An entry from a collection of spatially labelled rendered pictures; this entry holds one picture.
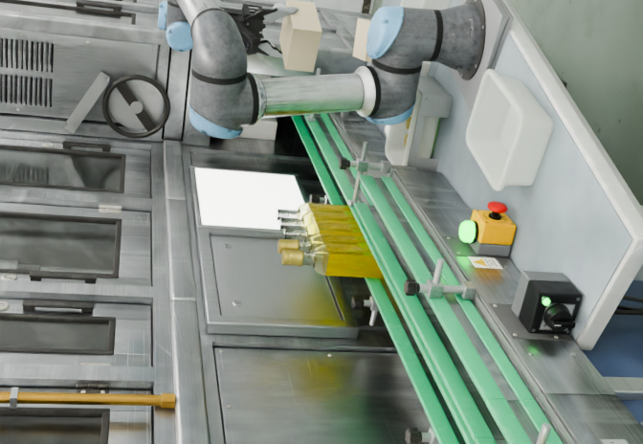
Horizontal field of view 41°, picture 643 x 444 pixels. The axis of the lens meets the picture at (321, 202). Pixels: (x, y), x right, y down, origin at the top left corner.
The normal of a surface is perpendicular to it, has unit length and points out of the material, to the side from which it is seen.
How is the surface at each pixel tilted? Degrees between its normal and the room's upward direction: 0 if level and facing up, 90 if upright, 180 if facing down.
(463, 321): 90
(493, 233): 90
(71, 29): 90
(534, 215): 0
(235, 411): 90
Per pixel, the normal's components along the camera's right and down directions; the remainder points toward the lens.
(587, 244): -0.97, -0.07
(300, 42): 0.13, 0.64
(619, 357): 0.15, -0.91
